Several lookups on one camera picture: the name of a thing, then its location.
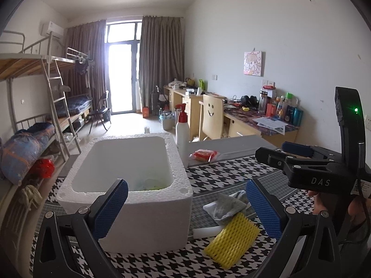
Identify red snack packet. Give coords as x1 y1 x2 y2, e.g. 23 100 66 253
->
189 149 219 163

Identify papers on desk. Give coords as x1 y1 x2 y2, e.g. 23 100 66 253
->
252 117 287 135

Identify person's right hand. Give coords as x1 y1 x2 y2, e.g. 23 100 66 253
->
307 191 366 225

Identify white styrofoam box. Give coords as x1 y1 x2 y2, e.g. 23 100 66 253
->
56 133 193 254

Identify grey cloth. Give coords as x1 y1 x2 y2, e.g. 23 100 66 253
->
211 190 251 226

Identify houndstooth tablecloth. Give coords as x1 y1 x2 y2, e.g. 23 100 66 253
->
28 134 328 278

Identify black folding chair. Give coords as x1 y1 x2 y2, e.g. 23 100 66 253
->
87 90 112 133

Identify white pump lotion bottle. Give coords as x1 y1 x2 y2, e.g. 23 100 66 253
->
176 104 189 168

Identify metal bunk bed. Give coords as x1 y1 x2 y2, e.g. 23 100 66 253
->
0 29 95 238

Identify air conditioner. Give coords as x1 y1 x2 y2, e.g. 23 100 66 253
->
41 21 64 39

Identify bundled blue quilt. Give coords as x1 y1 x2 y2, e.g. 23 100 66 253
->
1 122 55 186

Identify right brown curtain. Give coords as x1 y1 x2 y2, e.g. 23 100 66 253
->
139 16 185 107

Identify white foam roll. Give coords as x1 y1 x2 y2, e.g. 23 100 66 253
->
192 226 223 239

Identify wooden smiley chair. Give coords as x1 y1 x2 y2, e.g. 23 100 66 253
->
199 95 224 141

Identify yellow foam fruit net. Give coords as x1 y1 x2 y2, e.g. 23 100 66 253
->
204 213 260 270

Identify wooden desk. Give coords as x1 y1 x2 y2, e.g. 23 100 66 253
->
163 86 299 147

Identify cartoon wall picture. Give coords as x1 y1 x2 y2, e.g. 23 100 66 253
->
243 51 263 77

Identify brown curtain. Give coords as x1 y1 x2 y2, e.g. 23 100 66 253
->
139 16 185 107
64 20 107 109

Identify left brown curtain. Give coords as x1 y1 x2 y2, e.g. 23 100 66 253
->
64 20 107 109

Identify grey bucket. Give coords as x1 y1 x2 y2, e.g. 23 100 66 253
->
160 112 174 131

